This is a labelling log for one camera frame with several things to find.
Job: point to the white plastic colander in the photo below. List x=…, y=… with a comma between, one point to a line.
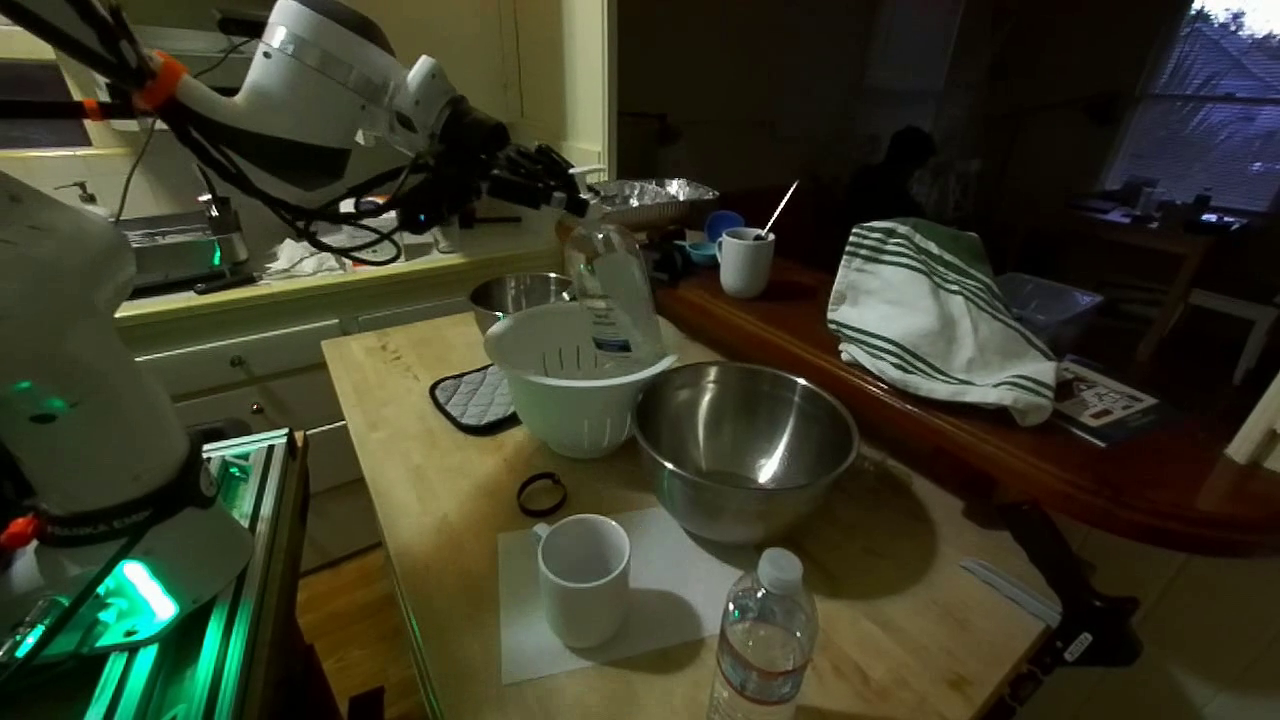
x=572, y=401

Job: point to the white mug with stirrer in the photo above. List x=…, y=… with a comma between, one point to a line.
x=746, y=267

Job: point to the black table clamp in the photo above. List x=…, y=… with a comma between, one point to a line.
x=1102, y=625

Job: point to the window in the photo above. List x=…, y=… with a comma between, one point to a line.
x=1200, y=134

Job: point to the white wall shelf cabinet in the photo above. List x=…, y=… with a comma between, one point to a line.
x=34, y=134

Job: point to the aluminium robot stand frame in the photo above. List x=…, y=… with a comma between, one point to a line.
x=261, y=562

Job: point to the black stand with green light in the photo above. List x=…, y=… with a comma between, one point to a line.
x=221, y=244

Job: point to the blue bowl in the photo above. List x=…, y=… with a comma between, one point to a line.
x=721, y=222

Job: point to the plain white mug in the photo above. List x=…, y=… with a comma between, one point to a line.
x=586, y=605

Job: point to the grey metal base plate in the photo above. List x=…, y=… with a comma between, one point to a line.
x=185, y=562

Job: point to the thin white stirrer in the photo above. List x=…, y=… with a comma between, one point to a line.
x=782, y=210

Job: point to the white drawer cabinet counter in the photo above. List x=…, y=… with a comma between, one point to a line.
x=241, y=363

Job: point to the large empty silver bowl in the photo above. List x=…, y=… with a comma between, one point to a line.
x=743, y=504

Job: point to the white rectangular mat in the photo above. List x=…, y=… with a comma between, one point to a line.
x=527, y=642

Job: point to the clear pump bottle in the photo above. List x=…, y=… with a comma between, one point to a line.
x=614, y=282

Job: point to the clear plastic container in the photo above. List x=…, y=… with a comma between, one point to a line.
x=1060, y=305

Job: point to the silver box device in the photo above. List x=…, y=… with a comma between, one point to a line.
x=166, y=252

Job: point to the printed paper sheet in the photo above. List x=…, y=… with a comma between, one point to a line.
x=1104, y=399

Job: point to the clear plastic water bottle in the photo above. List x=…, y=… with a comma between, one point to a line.
x=763, y=655

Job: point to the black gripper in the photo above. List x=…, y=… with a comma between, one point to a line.
x=480, y=162

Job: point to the aluminium foil tray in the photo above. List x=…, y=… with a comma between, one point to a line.
x=653, y=203

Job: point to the green striped white towel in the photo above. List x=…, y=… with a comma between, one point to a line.
x=935, y=322

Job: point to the black quilted pot holder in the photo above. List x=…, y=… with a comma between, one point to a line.
x=473, y=399

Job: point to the dark wooden counter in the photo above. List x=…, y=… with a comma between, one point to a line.
x=961, y=452

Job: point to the white crumpled paper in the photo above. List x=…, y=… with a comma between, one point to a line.
x=302, y=257

